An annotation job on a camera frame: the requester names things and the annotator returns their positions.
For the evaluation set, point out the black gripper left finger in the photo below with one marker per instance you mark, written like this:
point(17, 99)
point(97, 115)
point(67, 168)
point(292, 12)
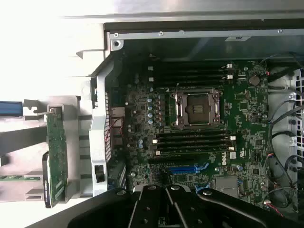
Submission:
point(147, 209)

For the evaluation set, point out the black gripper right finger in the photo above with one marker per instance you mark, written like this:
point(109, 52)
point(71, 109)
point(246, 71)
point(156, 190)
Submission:
point(180, 209)

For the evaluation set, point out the blue expansion slot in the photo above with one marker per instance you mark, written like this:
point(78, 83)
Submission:
point(183, 169)

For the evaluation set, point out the black expansion slot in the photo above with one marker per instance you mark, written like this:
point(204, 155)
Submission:
point(173, 160)

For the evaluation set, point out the grey chipset heatsink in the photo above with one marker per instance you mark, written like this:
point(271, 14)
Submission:
point(226, 185)

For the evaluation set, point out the black RAM slot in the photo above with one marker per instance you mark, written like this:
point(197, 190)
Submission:
point(190, 66)
point(190, 77)
point(190, 135)
point(190, 82)
point(190, 141)
point(190, 153)
point(190, 71)
point(190, 147)

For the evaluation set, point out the green motherboard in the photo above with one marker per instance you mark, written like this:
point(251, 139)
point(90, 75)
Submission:
point(249, 147)

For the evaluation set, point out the CPU socket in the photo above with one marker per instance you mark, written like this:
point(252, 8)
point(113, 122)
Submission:
point(197, 109)

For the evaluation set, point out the grey parts rack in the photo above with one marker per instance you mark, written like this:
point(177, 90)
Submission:
point(71, 123)

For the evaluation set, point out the green RAM stick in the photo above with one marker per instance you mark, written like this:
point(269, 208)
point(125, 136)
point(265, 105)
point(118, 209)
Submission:
point(21, 178)

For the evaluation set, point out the coin cell battery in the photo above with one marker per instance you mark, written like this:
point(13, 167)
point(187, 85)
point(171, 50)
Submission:
point(254, 80)

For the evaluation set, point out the black open PC case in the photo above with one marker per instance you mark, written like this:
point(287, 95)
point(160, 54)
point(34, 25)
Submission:
point(190, 47)

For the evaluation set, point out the perforated metal disk bay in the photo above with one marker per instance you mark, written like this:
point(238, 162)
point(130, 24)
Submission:
point(298, 83)

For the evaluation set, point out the hard disk with blue bracket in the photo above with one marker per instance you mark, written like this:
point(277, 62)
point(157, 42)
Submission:
point(9, 108)

